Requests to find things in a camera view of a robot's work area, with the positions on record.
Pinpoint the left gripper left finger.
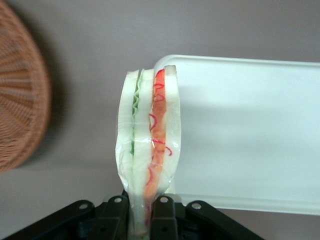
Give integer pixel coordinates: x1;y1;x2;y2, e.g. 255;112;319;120
2;195;131;240

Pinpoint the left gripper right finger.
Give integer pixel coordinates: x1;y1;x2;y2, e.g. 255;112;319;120
149;196;263;240

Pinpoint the triangle sandwich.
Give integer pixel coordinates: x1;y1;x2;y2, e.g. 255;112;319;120
114;64;183;240

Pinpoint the beige plastic tray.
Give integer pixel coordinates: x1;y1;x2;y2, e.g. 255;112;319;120
152;54;320;217

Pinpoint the brown round wicker basket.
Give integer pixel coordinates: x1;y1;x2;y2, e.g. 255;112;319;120
0;0;52;173

